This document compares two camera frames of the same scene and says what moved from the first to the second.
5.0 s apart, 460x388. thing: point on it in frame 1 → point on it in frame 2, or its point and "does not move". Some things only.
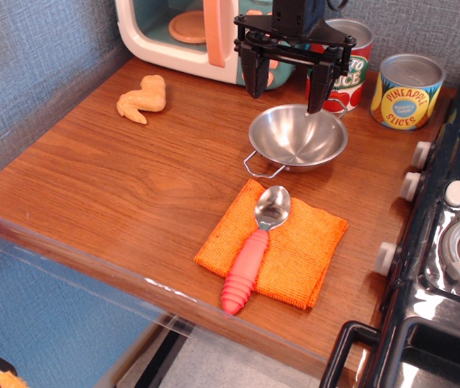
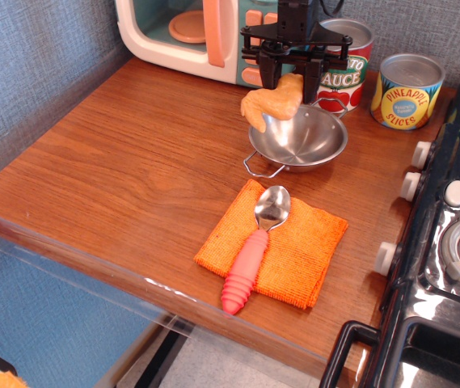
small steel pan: (290, 137) does not move
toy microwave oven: (196, 36) does not move
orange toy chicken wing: (150, 97) → (280, 103)
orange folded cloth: (298, 253) does not move
